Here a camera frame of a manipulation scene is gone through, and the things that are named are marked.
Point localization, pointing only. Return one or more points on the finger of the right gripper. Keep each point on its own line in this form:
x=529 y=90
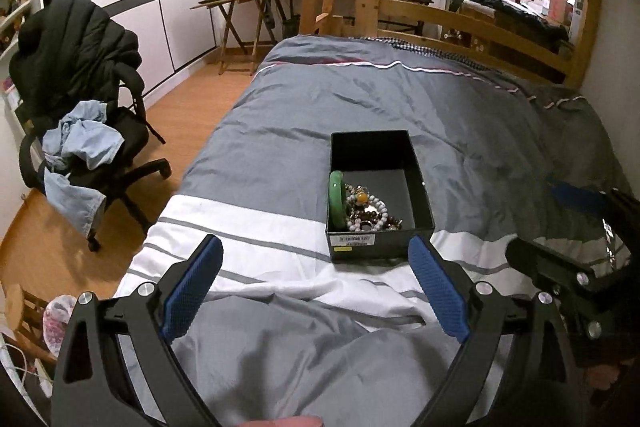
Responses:
x=611 y=206

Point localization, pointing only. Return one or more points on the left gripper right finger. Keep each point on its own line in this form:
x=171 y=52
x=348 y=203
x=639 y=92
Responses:
x=540 y=384

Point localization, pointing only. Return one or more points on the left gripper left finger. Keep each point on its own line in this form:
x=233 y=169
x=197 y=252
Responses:
x=92 y=385

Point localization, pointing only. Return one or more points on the black jewelry box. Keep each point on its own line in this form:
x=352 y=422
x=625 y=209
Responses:
x=385 y=162

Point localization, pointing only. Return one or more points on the white bead bracelet orange bead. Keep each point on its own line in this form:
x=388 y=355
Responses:
x=365 y=212

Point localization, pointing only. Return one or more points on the green jade bangle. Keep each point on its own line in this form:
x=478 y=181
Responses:
x=337 y=199

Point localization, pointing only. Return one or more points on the right hand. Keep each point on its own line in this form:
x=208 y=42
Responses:
x=602 y=377

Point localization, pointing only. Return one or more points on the left hand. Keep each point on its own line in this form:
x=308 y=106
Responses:
x=293 y=421

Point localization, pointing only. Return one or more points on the grey striped duvet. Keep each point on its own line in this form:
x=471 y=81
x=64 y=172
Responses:
x=285 y=330

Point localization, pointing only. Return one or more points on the black office chair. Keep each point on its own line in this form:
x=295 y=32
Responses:
x=121 y=89

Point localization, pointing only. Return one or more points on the light blue shirt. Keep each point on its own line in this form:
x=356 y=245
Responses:
x=81 y=140

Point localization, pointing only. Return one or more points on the dark desk with clutter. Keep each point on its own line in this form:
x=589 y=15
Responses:
x=513 y=17

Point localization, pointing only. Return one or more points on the black jacket on chair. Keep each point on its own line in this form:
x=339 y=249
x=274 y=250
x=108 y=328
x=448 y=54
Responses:
x=72 y=51

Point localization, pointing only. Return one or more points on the wooden folding table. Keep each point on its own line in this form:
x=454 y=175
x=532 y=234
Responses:
x=245 y=32

